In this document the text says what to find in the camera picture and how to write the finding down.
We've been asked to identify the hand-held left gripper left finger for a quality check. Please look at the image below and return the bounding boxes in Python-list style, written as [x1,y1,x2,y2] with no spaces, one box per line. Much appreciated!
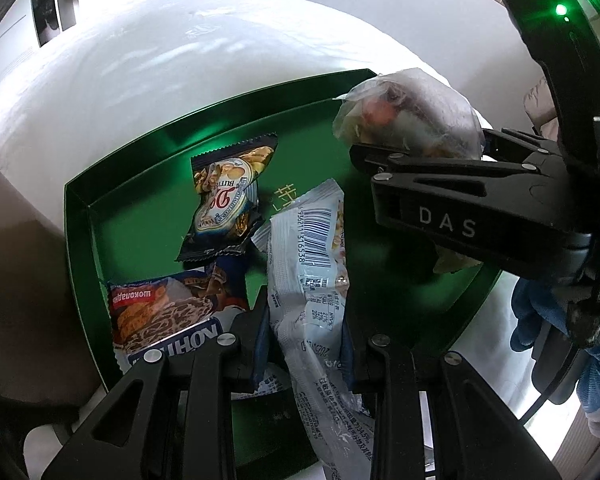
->
[40,305,272,480]

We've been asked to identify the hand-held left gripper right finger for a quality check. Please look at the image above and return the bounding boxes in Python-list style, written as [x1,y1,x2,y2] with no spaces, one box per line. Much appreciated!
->
[339,310,562,480]

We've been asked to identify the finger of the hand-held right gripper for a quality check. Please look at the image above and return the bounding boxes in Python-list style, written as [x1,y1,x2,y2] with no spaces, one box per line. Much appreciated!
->
[349,141,596,273]
[481,127,567,161]

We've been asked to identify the light blue long snack packet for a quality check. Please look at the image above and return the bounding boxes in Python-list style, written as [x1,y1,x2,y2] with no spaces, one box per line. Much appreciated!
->
[252,178,376,480]

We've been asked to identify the white and blue wafer packet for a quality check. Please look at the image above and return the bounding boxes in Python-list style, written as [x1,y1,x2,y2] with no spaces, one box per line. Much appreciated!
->
[106,257,291,401]

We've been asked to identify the clear bag of mixed candies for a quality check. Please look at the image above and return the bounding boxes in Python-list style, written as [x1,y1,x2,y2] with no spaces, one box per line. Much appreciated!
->
[332,68,487,161]

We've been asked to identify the black cookie packet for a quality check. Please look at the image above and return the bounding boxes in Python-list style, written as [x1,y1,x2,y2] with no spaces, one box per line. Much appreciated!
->
[175,132,279,264]

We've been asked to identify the green tray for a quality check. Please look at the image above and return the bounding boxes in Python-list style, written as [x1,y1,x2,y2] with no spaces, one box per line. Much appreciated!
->
[63,68,503,476]

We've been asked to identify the person's right hand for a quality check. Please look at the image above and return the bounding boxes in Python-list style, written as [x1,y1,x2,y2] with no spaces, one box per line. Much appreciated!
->
[510,277,600,413]

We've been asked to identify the black cable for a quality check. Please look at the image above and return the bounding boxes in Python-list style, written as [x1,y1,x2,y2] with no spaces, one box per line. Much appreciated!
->
[519,350,583,423]

